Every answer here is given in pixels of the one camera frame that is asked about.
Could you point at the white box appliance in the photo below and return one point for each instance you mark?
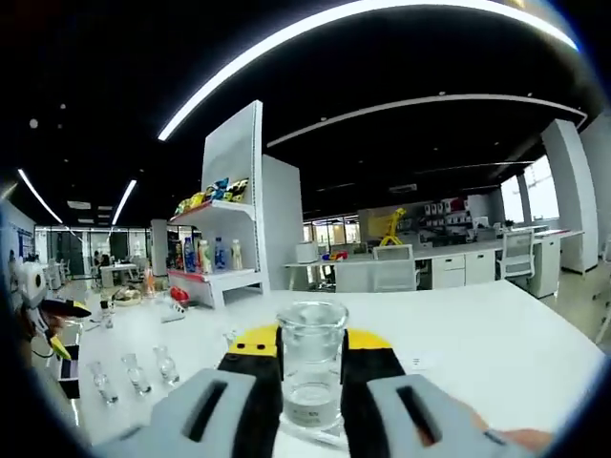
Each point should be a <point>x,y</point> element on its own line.
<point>307,253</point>

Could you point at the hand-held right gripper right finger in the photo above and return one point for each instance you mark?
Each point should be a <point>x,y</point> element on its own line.
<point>382,420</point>

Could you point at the coloured toy blocks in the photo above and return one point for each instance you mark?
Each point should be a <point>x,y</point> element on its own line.
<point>334,256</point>

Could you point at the woven basket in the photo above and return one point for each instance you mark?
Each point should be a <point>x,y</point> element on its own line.
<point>128,298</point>

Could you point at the white display shelf unit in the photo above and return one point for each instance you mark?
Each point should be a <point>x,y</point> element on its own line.
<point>234,152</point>

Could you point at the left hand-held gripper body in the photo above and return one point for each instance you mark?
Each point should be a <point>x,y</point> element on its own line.
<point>31,286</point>

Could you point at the short ceiling light strip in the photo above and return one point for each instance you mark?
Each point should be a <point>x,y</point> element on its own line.
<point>125,201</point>
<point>40,198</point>

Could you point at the white mesh office chair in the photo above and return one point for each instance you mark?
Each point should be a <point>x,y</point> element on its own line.
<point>518,250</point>

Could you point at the person's right hand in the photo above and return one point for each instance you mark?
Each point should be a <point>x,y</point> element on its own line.
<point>525,439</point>

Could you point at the white cabinet desk row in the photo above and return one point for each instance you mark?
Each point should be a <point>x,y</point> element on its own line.
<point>453,269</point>

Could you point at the row of colourful snack bags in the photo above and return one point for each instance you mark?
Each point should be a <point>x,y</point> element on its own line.
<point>217,191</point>

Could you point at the black and white box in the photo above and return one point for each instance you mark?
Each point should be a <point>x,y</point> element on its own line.
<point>69,377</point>

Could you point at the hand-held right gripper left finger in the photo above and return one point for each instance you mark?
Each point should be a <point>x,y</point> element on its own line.
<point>205,420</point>

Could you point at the white power strip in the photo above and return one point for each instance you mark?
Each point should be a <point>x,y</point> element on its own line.
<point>174,314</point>

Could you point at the clear glass cup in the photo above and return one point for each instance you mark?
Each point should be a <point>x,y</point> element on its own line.
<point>312,362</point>

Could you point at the red round items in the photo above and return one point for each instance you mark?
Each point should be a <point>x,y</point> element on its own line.
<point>179,295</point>

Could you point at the row of drink bottles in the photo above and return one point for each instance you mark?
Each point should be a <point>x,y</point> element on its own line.
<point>219,255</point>

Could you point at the wall display of small boxes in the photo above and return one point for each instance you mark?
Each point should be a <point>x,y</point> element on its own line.
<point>444,210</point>

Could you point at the orange bottle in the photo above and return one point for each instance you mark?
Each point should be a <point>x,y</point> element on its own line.
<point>149,286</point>

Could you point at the long ceiling light strip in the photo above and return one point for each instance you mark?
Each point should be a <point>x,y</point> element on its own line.
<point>167,130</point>

